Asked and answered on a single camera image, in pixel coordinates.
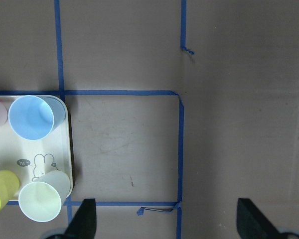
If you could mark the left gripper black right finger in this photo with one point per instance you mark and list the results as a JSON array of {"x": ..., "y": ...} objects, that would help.
[{"x": 251, "y": 223}]

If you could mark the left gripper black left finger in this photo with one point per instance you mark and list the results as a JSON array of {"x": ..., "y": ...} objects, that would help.
[{"x": 84, "y": 223}]

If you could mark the light blue plastic cup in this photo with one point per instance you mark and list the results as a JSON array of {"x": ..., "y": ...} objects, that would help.
[{"x": 35, "y": 117}]

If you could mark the white plastic cup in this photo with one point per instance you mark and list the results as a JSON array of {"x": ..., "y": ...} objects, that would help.
[{"x": 42, "y": 199}]

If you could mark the yellow plastic cup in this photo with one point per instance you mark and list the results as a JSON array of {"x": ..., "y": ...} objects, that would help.
[{"x": 9, "y": 185}]

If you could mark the cream bunny tray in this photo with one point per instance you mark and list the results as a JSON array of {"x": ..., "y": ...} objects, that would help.
[{"x": 30, "y": 159}]

